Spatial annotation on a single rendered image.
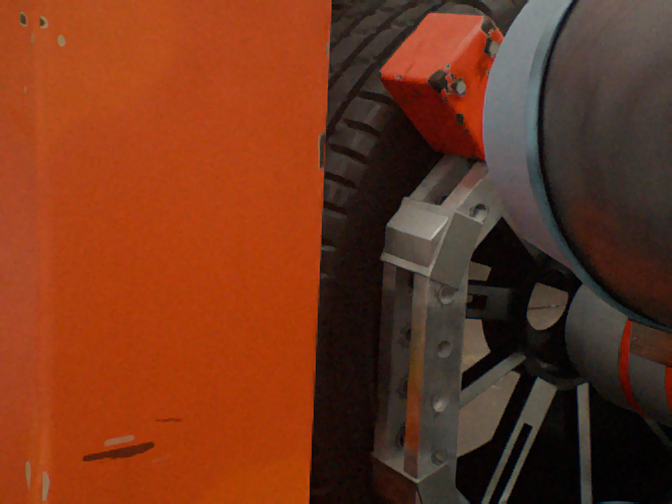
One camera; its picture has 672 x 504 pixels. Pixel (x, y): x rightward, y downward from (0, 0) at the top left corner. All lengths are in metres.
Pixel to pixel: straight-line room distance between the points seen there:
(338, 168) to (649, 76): 0.77
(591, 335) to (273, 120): 0.52
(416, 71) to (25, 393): 0.42
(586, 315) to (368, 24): 0.32
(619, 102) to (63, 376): 0.44
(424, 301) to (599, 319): 0.21
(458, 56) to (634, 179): 0.70
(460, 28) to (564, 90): 0.70
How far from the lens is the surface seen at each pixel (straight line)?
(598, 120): 0.21
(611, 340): 1.06
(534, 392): 1.17
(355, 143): 0.97
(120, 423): 0.63
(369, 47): 1.05
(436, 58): 0.91
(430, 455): 0.96
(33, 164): 0.59
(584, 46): 0.23
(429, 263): 0.91
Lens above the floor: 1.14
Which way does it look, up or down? 12 degrees down
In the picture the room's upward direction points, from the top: 3 degrees clockwise
